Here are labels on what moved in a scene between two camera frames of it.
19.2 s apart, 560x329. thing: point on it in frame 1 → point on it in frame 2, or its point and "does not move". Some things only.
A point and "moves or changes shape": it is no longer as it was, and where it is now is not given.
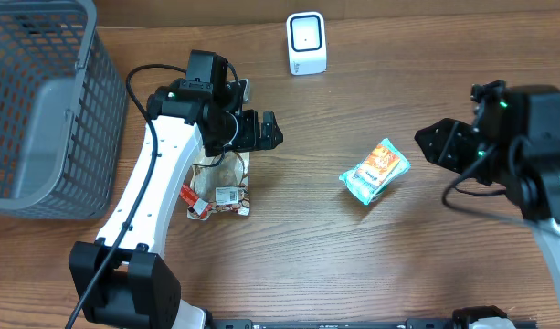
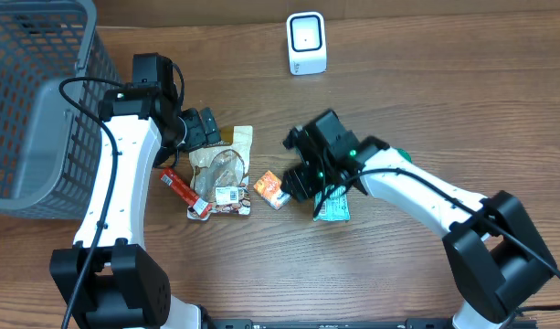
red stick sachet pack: (198, 206) does not move
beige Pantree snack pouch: (224, 181) does not move
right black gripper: (465, 149) → (300, 181)
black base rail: (409, 323) does not move
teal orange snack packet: (367, 179) moves or changes shape
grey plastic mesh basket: (57, 112) does not move
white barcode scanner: (306, 43) does not move
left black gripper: (259, 132) → (206, 129)
